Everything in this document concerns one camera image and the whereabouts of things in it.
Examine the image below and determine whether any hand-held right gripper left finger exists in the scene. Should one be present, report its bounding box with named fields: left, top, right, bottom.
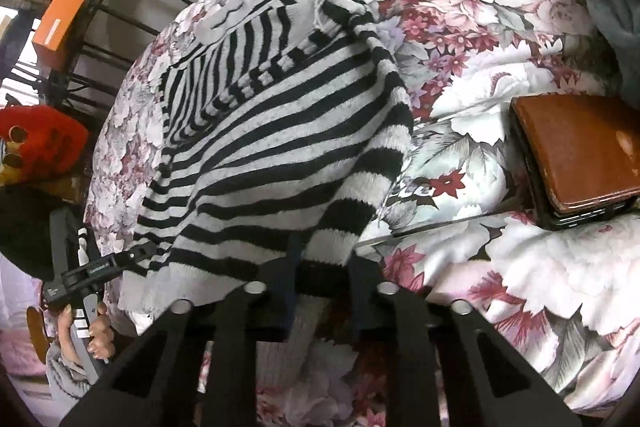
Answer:
left=60, top=234, right=306, bottom=427

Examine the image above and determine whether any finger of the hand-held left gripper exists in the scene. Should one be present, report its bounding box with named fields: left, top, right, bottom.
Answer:
left=100, top=241, right=162, bottom=279

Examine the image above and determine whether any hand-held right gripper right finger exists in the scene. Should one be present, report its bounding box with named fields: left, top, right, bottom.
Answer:
left=349, top=254, right=587, bottom=427

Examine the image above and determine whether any black grey striped sweater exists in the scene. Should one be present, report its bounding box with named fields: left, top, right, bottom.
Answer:
left=117, top=0, right=417, bottom=389

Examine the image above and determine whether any person's left forearm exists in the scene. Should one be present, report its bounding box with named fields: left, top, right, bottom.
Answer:
left=45, top=347, right=104, bottom=404

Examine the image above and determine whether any person's left hand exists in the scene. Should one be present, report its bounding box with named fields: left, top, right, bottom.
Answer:
left=57, top=301, right=117, bottom=369

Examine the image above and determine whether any dark cloth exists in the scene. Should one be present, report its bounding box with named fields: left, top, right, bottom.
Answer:
left=0, top=186, right=68, bottom=280

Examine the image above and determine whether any red fabric object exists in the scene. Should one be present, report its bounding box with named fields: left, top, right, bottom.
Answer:
left=0, top=104, right=91, bottom=180

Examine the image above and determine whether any black metal rack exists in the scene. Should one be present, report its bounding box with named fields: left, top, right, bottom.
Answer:
left=9, top=0, right=197, bottom=120

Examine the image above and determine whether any orange box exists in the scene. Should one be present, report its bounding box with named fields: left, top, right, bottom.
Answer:
left=32, top=0, right=94, bottom=68

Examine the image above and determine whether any brown leather case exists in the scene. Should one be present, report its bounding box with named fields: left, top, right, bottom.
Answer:
left=509, top=93, right=640, bottom=232

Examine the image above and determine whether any floral bed sheet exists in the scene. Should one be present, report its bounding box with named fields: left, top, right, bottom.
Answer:
left=84, top=0, right=640, bottom=427

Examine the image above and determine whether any grey cloth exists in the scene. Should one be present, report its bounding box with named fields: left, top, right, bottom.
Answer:
left=579, top=0, right=640, bottom=100

